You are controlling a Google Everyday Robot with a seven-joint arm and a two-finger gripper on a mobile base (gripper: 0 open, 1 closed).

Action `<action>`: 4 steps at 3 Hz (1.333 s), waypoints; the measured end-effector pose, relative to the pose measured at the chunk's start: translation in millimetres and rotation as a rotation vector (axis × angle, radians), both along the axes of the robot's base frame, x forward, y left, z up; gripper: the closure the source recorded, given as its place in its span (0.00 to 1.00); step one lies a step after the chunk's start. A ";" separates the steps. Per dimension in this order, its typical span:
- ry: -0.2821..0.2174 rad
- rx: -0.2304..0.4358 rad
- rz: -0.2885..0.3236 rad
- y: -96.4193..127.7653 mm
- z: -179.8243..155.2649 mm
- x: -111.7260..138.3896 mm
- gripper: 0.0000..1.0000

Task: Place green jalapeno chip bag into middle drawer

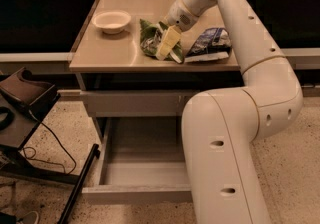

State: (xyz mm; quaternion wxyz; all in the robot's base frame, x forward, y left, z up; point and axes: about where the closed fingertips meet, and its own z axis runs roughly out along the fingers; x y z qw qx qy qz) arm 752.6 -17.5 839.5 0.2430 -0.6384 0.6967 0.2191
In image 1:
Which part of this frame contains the black cable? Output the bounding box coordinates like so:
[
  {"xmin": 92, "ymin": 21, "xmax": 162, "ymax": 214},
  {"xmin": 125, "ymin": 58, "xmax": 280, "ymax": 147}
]
[{"xmin": 20, "ymin": 109, "xmax": 78, "ymax": 176}]

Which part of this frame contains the brown padded holder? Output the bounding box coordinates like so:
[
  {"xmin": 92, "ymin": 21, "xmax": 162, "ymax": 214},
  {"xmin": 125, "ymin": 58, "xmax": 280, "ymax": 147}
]
[{"xmin": 0, "ymin": 67, "xmax": 58, "ymax": 120}]

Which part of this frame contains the green jalapeno chip bag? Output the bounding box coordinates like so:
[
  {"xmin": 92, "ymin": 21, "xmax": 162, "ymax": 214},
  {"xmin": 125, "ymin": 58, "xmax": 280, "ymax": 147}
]
[{"xmin": 140, "ymin": 19, "xmax": 184, "ymax": 64}]

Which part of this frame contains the closed grey top drawer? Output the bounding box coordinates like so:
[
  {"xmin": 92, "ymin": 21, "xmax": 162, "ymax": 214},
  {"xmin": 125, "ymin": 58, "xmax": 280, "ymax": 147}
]
[{"xmin": 80, "ymin": 90, "xmax": 198, "ymax": 117}]

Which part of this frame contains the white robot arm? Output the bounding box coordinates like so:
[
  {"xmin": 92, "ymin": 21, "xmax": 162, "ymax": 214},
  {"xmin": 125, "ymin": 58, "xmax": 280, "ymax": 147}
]
[{"xmin": 165, "ymin": 0, "xmax": 303, "ymax": 224}]

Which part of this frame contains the white paper bowl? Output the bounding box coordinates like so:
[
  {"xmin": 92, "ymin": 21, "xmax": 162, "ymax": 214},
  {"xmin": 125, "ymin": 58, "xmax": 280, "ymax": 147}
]
[{"xmin": 92, "ymin": 11, "xmax": 131, "ymax": 35}]

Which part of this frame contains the blue chip bag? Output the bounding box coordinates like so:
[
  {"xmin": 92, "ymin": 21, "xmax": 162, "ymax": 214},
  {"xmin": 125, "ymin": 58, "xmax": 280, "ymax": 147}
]
[{"xmin": 185, "ymin": 27, "xmax": 232, "ymax": 63}]

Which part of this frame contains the black floor bar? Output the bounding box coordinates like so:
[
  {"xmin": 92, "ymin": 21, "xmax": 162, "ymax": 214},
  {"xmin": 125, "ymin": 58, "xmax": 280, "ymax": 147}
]
[{"xmin": 57, "ymin": 144, "xmax": 100, "ymax": 224}]

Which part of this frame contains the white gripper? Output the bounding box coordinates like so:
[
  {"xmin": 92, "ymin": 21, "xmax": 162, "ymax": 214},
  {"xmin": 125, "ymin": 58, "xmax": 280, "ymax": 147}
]
[{"xmin": 155, "ymin": 0, "xmax": 198, "ymax": 61}]

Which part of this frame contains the white shoe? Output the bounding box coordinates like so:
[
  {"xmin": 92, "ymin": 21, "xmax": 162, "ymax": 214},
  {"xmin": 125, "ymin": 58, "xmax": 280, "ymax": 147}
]
[{"xmin": 16, "ymin": 211, "xmax": 39, "ymax": 224}]

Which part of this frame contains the open grey middle drawer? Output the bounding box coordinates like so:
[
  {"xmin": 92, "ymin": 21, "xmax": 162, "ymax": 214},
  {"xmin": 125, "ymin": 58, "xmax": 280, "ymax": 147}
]
[{"xmin": 83, "ymin": 117, "xmax": 192, "ymax": 204}]

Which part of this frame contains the grey drawer cabinet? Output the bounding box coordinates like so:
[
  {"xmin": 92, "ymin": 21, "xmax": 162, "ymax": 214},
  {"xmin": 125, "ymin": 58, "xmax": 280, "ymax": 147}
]
[{"xmin": 70, "ymin": 0, "xmax": 243, "ymax": 136}]

